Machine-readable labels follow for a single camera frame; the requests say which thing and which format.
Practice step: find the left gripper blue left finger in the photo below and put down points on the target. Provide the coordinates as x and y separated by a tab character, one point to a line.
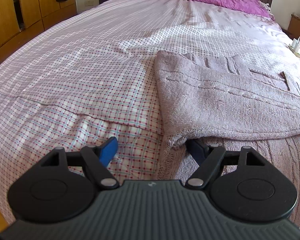
96	160

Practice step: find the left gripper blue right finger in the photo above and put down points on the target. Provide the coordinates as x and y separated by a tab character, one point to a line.
209	158

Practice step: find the pink knitted cardigan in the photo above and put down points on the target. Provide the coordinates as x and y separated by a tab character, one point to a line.
226	100

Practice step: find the pink checkered bed sheet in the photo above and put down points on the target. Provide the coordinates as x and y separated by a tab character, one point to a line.
91	77

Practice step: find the power strip with white chargers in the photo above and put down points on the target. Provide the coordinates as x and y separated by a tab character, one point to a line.
298	48

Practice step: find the wooden side cabinet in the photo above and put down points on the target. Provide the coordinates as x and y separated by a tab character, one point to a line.
294	27

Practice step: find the orange wooden wardrobe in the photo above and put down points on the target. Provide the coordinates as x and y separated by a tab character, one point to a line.
23	20

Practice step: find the wall power socket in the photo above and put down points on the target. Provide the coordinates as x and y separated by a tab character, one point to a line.
89	3

